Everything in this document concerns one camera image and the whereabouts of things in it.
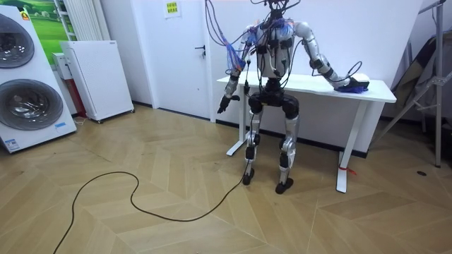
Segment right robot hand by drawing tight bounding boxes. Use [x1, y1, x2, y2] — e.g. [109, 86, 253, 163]
[344, 73, 371, 90]

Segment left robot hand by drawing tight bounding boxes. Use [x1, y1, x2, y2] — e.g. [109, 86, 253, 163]
[216, 94, 242, 115]

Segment blue cleaning cloth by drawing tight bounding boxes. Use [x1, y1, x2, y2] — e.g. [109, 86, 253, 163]
[333, 84, 369, 95]

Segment white desk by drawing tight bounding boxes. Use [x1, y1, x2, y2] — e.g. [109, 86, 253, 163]
[216, 72, 398, 194]

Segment white door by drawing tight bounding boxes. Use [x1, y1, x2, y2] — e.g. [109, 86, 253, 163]
[131, 0, 213, 122]

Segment dark folded board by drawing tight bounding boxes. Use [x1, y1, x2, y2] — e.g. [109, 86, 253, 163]
[391, 34, 439, 107]

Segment robot body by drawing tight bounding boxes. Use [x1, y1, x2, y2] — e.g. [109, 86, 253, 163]
[246, 0, 304, 109]

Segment robot legs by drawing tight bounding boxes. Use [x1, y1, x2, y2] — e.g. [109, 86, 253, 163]
[242, 92, 301, 195]

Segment grey metal stand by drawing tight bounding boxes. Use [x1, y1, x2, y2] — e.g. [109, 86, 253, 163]
[369, 0, 452, 169]

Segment yellow paper notice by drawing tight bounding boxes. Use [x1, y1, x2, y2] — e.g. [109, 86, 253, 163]
[163, 0, 182, 19]

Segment white perforated cabinet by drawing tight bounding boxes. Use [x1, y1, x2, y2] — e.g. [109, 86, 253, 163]
[59, 40, 136, 124]

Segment white radiator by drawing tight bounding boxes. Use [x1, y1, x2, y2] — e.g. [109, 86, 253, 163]
[62, 0, 112, 42]

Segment small white box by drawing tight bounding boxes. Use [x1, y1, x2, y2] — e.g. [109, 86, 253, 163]
[52, 52, 73, 80]

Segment white washing machine tower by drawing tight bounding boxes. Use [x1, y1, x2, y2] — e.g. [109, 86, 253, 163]
[0, 4, 78, 154]

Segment cable bundle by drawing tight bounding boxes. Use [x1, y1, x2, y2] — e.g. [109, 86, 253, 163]
[203, 0, 252, 73]

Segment black floor cable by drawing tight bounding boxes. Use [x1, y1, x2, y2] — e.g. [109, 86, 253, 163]
[52, 105, 256, 254]

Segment green landscape wall poster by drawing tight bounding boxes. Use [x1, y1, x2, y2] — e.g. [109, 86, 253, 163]
[0, 0, 76, 66]

